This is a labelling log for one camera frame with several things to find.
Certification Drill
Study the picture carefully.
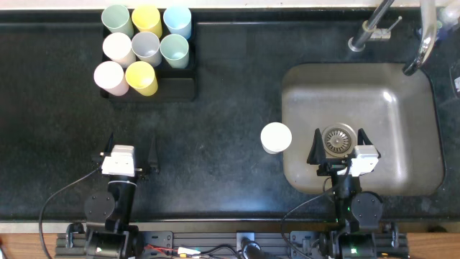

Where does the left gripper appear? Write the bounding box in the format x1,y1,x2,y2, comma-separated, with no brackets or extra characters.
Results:
91,132,161,181

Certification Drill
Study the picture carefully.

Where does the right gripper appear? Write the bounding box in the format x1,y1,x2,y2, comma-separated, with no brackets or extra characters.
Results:
306,127,374,178

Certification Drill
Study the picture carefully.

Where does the steel sink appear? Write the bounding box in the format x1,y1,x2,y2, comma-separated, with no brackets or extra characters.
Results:
280,62,446,197

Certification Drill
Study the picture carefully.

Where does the white cup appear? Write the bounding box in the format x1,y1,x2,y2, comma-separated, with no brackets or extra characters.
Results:
259,122,293,155

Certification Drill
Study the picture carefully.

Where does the yellow cup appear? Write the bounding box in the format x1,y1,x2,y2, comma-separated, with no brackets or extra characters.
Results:
131,4,163,39
124,60,159,97

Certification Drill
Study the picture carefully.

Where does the black tray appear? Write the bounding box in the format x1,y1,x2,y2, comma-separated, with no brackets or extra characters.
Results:
99,9,198,103

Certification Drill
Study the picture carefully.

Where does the grey cup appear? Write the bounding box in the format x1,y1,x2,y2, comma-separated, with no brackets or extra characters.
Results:
130,31,163,68

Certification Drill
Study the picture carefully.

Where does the green cup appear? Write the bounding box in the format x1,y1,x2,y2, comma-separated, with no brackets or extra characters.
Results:
101,4,135,38
159,33,190,70

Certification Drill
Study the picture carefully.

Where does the steel tap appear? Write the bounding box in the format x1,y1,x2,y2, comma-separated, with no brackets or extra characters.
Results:
346,0,440,77

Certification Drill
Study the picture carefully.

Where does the blue cup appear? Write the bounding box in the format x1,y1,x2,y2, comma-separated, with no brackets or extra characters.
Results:
162,5,193,40

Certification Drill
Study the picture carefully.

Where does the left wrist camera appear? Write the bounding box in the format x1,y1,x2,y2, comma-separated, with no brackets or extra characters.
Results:
101,144,137,178

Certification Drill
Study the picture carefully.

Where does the black cable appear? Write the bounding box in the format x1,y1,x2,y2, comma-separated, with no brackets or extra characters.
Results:
38,167,104,259
280,163,352,259

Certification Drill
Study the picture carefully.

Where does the mounting rail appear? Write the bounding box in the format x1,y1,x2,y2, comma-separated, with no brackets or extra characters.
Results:
55,222,411,259

